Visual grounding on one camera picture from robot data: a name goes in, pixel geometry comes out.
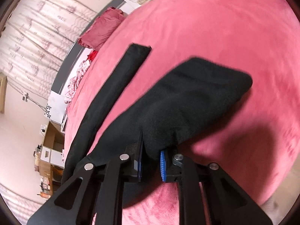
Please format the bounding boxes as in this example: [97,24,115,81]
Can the wooden desk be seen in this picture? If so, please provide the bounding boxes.
[34,121,65,199]

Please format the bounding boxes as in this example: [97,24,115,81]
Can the white curtain with pink pattern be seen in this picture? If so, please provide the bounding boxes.
[1,0,96,99]

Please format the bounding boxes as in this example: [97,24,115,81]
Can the floral pink crumpled cloth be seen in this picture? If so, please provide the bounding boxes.
[64,59,92,104]

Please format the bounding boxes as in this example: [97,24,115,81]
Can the black pants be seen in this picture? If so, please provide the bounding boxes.
[61,43,253,209]

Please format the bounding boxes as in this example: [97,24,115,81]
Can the red garment on bed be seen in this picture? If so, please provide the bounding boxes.
[87,50,98,62]

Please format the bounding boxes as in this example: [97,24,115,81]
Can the pink velvet bed blanket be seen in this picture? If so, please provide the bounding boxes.
[63,0,299,224]

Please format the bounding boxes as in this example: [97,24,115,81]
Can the grey bed headboard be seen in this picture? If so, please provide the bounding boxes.
[51,0,126,95]

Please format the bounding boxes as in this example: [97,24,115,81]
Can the white bedside cabinet floral decal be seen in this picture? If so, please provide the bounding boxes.
[44,91,67,125]

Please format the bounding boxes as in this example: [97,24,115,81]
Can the dark red ruffled pillow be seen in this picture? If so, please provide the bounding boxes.
[77,7,126,51]

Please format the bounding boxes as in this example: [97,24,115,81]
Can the white drawer cabinet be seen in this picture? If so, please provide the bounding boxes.
[40,146,65,168]

